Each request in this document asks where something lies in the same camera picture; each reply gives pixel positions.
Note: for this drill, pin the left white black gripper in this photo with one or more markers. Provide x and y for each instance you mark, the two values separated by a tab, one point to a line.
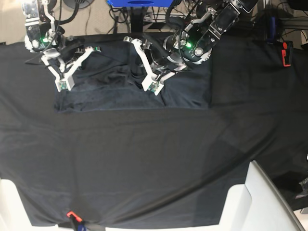
156	61

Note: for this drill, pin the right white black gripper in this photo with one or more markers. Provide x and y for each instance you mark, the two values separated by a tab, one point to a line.
63	66

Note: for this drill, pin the dark grey T-shirt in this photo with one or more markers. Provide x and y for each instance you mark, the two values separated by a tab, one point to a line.
111	80

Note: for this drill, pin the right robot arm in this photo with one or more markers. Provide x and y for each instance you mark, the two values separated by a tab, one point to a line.
44	30

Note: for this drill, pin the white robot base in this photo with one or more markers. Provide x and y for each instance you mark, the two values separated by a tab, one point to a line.
257	205
13	216

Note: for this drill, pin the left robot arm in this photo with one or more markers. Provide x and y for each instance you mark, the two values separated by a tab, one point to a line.
195	36

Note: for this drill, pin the round grey floor fan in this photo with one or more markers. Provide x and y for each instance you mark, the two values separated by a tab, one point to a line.
82	3

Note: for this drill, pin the blue box on stand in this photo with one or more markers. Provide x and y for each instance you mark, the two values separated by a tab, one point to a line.
140	3

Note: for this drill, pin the black table cloth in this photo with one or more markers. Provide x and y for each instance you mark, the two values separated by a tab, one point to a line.
155	168

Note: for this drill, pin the red black clamp right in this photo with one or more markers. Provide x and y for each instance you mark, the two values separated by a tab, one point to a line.
287	52

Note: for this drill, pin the red blue clamp bottom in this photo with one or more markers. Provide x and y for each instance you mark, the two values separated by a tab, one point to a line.
77	223

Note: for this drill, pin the blue clamp handle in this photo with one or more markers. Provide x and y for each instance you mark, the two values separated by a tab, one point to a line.
271	30

